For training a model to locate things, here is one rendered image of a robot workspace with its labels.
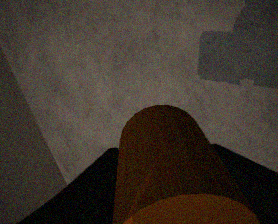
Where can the orange cylinder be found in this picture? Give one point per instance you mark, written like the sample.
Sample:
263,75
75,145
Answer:
168,173

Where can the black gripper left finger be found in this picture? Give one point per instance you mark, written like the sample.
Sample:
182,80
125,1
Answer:
89,199

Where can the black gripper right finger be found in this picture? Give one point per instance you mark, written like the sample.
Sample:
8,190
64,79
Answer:
258,183

